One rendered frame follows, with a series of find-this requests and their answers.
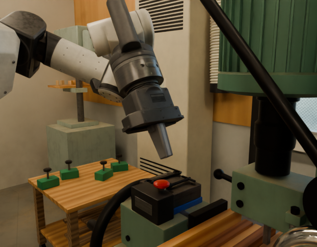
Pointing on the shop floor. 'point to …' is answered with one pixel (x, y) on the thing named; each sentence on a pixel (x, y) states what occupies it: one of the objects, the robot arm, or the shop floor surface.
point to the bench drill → (59, 133)
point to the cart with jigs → (82, 200)
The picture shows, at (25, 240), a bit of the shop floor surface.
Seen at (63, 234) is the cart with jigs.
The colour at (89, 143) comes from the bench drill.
